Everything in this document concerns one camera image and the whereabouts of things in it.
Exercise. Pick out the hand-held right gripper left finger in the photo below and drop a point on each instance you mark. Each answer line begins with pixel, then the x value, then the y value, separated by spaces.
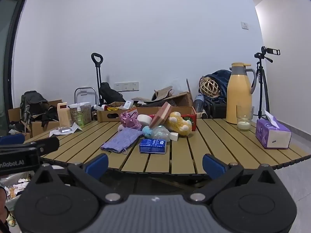
pixel 98 165

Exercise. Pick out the small white carton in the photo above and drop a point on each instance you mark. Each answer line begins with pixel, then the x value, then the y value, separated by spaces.
pixel 127 104

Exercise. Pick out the white bottle with red cap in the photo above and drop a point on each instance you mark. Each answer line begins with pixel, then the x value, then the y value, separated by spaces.
pixel 100 107

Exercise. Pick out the purple satin scrunchie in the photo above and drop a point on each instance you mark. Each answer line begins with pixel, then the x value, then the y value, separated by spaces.
pixel 130 120

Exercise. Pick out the pile of paper scraps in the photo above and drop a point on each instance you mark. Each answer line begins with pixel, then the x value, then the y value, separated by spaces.
pixel 20 186

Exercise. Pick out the white wall outlet strip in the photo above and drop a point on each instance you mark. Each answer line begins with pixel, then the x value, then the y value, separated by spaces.
pixel 126 86

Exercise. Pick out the purple tissue box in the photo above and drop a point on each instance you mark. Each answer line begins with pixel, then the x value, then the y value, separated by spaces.
pixel 269 133

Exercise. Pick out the clear grain container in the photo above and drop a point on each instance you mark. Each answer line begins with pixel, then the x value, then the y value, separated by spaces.
pixel 85 116

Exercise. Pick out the black bag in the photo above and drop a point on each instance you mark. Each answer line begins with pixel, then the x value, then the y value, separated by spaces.
pixel 109 93

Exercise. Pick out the blue tissue packet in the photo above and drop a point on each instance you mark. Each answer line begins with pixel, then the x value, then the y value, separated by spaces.
pixel 153 146

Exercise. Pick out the large open cardboard box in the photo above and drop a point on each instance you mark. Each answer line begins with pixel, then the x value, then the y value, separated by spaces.
pixel 179 99

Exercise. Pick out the purple knitted cloth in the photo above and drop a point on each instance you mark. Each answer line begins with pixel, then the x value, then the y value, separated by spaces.
pixel 121 138

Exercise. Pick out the green spray bottle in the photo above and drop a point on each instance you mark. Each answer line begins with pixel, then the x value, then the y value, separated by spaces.
pixel 79 119

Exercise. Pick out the beige bottle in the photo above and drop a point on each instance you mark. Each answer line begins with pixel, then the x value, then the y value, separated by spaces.
pixel 64 116

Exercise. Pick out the yellow and white plush toy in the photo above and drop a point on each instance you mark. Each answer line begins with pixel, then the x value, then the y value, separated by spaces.
pixel 178 123

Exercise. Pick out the wicker ball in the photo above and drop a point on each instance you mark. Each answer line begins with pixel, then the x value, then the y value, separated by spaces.
pixel 209 87

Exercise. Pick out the dark blue blanket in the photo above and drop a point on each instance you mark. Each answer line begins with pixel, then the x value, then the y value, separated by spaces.
pixel 222 80

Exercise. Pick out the small white block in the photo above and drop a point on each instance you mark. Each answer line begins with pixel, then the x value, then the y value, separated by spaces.
pixel 174 136

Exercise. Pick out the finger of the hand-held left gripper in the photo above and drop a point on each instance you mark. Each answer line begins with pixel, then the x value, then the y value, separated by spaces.
pixel 46 144
pixel 12 139

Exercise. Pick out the white round foam sponge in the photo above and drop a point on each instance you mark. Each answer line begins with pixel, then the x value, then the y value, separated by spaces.
pixel 144 119

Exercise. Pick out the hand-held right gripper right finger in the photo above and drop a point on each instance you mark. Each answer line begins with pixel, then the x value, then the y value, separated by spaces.
pixel 213 166

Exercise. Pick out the white folding step stool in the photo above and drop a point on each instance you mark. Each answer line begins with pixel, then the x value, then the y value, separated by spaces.
pixel 77 97

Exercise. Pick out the dark backpack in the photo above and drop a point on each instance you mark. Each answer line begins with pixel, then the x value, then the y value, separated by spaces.
pixel 31 102

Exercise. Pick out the red cardboard box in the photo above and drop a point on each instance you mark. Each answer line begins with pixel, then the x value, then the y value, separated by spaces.
pixel 192 123

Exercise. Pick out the black case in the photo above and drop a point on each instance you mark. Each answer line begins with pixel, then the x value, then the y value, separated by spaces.
pixel 217 110

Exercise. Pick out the pink soft pad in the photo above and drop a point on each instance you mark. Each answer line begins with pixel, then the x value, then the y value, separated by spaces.
pixel 161 115

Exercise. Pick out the dark door frame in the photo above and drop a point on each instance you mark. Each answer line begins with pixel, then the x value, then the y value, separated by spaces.
pixel 14 41

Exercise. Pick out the clear plastic bag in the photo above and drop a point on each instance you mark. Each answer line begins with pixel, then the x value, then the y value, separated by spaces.
pixel 161 133

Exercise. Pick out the brown cardboard box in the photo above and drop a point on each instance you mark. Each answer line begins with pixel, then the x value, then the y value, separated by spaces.
pixel 38 126

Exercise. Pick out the glass cup with candle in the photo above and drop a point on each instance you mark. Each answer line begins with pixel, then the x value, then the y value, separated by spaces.
pixel 244 125

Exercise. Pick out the blue bottle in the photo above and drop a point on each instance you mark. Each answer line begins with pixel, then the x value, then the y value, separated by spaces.
pixel 199 102

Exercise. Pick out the brown cardboard tray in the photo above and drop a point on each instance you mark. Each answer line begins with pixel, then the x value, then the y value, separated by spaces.
pixel 104 117

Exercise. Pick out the yellow thermos jug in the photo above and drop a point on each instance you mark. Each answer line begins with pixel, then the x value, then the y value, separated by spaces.
pixel 238 94

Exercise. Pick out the white paper sheet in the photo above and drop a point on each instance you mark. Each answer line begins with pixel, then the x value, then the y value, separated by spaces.
pixel 54 133

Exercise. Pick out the black tripod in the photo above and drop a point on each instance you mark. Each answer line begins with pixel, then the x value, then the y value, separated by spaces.
pixel 260 70

